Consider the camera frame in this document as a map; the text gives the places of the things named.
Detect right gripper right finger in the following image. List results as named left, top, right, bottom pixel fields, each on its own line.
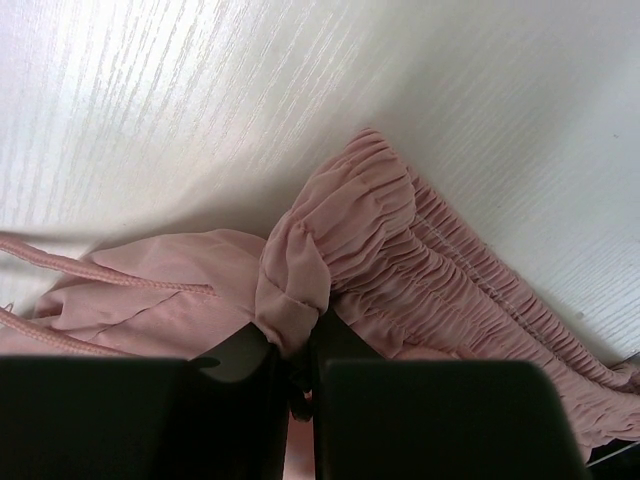
left=294, top=312, right=589, bottom=479

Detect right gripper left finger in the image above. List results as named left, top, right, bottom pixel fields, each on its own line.
left=1, top=325, right=288, bottom=479

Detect pink trousers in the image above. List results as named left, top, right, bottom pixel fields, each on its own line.
left=1, top=130, right=639, bottom=479

